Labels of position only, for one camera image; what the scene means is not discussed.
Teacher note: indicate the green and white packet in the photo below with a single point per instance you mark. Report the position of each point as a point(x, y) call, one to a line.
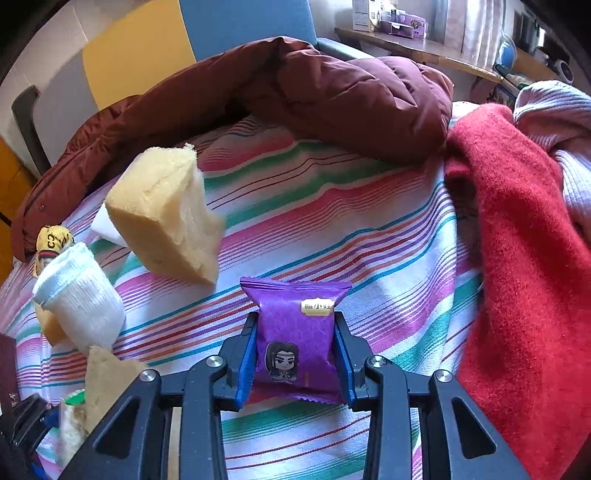
point(74, 420)

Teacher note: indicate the white sock roll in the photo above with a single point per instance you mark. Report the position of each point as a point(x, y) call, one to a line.
point(83, 304)

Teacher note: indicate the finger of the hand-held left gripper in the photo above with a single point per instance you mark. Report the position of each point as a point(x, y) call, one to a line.
point(32, 417)

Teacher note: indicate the blue round container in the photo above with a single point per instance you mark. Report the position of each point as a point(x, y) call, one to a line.
point(508, 50)

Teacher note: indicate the white soap bar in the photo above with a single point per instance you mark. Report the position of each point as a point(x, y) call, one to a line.
point(104, 227)

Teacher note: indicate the grey yellow blue chair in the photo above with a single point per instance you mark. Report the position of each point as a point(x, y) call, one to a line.
point(138, 46)

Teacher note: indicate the torn yellow sponge block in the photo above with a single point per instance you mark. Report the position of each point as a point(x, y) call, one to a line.
point(161, 217)

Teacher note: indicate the red fleece blanket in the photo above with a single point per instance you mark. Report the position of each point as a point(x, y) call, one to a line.
point(521, 277)

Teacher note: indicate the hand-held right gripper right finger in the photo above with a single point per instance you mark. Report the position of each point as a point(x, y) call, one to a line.
point(345, 374)

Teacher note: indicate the purple box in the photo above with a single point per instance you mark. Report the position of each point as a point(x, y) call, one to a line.
point(404, 25)

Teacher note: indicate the white box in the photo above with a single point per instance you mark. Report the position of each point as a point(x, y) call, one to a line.
point(365, 16)

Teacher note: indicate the wooden desk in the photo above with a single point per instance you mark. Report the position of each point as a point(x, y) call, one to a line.
point(438, 50)

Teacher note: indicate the lavender ribbed sweater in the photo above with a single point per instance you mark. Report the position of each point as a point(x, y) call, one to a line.
point(563, 120)

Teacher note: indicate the wooden wardrobe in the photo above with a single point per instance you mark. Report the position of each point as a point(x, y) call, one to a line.
point(9, 184)

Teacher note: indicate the striped sheer curtain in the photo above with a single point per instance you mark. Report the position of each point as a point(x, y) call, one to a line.
point(480, 27)

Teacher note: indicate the round black white device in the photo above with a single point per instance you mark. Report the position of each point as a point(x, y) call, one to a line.
point(563, 70)

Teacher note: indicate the yellow patterned sock roll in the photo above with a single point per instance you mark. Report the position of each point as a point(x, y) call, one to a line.
point(51, 240)

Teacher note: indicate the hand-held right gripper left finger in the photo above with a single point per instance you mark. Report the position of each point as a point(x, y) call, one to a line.
point(246, 369)

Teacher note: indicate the maroon padded jacket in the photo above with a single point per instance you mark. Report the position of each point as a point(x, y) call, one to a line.
point(346, 92)

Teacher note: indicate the striped blanket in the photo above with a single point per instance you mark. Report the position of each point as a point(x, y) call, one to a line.
point(323, 207)

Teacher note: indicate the purple snack packet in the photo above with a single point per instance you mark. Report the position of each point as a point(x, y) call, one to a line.
point(295, 332)

